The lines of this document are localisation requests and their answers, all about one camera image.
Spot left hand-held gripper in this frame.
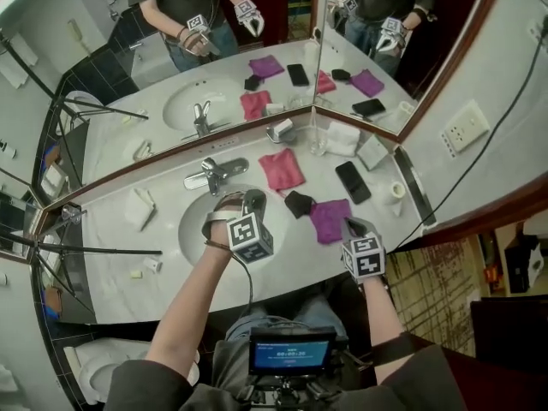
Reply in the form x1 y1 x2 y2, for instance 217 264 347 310
201 188 275 265

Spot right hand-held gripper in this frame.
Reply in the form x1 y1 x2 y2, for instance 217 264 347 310
340 217 386 283

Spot silver soap dish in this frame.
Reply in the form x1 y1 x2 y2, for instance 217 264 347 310
265 117 299 145

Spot person's right forearm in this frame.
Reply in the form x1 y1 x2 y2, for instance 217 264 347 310
361 278 406 350

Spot person's left forearm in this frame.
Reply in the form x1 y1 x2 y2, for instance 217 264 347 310
145 241 241 384

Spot person's left hand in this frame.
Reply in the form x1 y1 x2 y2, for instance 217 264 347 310
212 193 246 215

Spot purple cloth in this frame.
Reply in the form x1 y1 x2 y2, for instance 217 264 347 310
308 198 353 246

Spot pink cloth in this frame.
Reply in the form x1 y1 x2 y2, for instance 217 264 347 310
258 146 307 199

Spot black cloth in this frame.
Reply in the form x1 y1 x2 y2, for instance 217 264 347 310
283 189 318 220

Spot black smartphone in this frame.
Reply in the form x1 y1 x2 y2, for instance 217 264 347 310
334 160 372 206

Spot chrome faucet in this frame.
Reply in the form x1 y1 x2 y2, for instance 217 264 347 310
182 156 251 197

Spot white toilet paper roll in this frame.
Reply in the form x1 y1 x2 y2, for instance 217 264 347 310
384 180 407 217

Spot white sink basin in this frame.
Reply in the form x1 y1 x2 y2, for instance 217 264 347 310
177 183 301 269

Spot long black ledge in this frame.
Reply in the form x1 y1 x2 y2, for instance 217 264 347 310
392 145 438 229

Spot white and green card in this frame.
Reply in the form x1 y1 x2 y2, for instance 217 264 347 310
355 133 390 171

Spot clear drinking glass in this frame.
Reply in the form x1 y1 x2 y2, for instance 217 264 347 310
308 120 331 158

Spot person's blue jeans legs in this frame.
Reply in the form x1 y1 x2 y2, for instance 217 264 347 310
224 280 350 342

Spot thick folded white towel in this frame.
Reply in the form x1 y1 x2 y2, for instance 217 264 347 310
325 120 361 158

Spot small folded white towel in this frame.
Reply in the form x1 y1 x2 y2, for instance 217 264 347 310
123 188 158 233

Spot chest mounted monitor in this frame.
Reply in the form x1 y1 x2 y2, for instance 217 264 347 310
247 325 350 378

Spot black tripod light stand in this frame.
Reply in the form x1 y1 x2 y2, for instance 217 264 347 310
0 205 164 316

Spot wide wood framed mirror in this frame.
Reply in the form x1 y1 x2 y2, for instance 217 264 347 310
25 0 333 211

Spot narrow wood framed mirror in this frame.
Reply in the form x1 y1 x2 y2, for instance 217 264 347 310
312 0 504 145

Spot person's dark grey shirt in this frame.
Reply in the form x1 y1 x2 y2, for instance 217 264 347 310
109 331 480 411

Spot left hand-held gripper cable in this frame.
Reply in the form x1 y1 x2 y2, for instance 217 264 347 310
230 248 256 320

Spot cream wall power socket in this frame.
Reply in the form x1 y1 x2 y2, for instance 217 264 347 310
440 98 491 160

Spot thick black power cable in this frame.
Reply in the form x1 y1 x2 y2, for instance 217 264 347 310
421 15 548 229

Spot black chest rig mount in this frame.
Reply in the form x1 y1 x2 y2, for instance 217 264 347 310
239 372 369 411

